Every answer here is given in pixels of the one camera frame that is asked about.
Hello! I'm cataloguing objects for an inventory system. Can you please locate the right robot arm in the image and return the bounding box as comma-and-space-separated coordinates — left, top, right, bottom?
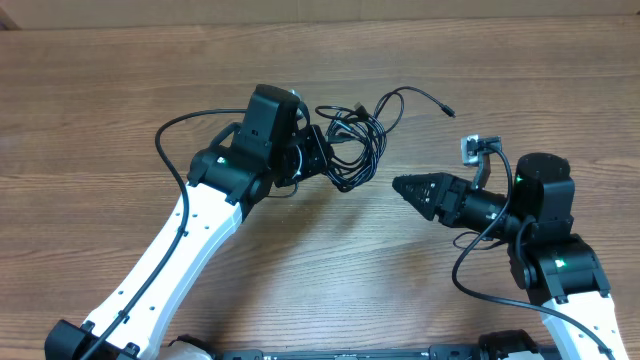
392, 153, 627, 359

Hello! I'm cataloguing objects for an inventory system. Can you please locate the black cable bundle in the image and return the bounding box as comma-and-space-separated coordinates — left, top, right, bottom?
313, 85, 457, 194

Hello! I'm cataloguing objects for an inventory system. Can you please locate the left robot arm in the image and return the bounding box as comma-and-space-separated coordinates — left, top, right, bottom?
44, 84, 316, 359

